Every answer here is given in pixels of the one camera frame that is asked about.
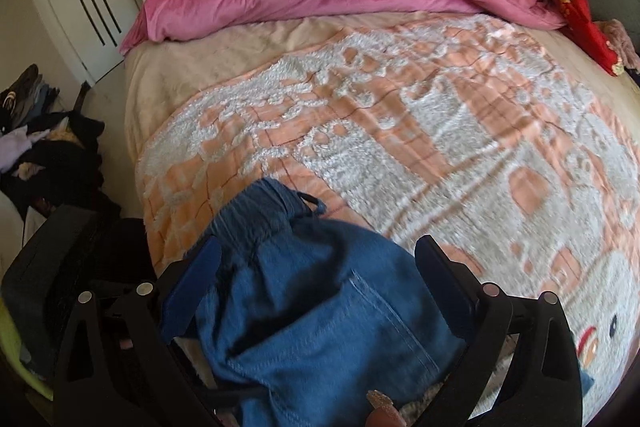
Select red patterned cloth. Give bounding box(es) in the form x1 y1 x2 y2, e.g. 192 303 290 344
535 0 626 76

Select beige bed sheet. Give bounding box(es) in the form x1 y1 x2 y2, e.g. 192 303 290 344
121 13 401 168

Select lime green tub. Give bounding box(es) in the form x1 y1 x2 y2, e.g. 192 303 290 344
0 297 55 400

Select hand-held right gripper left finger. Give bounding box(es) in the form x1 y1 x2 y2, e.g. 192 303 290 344
52 237 226 427

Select mauve fluffy cloth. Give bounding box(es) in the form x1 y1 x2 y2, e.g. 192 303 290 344
597 19 640 75

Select heap of dark clothes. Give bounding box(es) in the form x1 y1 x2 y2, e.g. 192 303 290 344
0 63 122 220

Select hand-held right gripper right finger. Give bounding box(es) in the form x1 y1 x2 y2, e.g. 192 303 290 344
414 235 584 427

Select person's right hand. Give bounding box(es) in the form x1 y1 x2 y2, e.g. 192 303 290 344
365 388 403 427

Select blue denim pants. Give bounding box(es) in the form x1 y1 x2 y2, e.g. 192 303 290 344
160 177 469 427

